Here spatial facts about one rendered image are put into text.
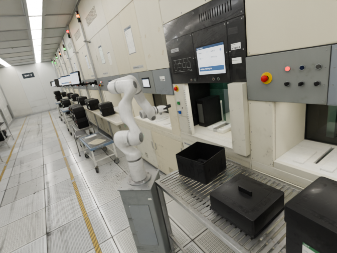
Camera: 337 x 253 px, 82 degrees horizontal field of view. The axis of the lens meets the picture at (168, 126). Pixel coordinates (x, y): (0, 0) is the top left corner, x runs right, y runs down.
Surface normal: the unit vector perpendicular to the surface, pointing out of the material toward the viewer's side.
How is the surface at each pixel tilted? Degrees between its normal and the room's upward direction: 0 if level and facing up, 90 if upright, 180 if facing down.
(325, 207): 0
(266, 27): 90
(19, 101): 90
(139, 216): 90
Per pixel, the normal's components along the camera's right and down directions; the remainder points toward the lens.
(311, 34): -0.82, 0.31
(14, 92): 0.55, 0.17
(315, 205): -0.18, -0.93
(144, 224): -0.19, 0.34
